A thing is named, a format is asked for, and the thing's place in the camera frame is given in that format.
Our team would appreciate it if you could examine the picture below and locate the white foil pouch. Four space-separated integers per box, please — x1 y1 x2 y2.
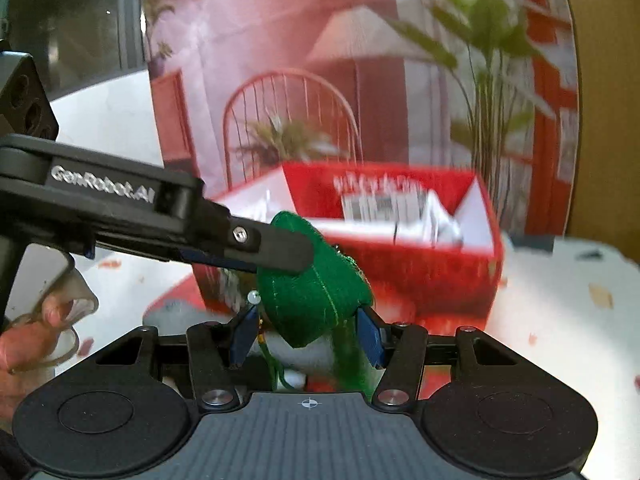
395 191 467 249

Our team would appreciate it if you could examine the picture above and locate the red strawberry print box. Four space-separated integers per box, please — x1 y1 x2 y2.
192 161 504 332

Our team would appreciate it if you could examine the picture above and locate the green felt leaf ornament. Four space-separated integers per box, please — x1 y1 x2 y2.
254 210 377 402

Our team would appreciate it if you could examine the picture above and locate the room scene wall backdrop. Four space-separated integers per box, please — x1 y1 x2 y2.
142 0 582 241

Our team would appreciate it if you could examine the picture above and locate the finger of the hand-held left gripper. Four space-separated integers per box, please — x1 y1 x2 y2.
177 202 315 277

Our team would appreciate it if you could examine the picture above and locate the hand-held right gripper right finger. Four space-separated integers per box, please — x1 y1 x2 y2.
356 306 525 411

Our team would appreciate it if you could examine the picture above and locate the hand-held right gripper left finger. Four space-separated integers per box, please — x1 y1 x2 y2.
95 305 261 411

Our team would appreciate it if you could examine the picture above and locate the person's left hand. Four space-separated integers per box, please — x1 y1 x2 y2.
0 280 99 423

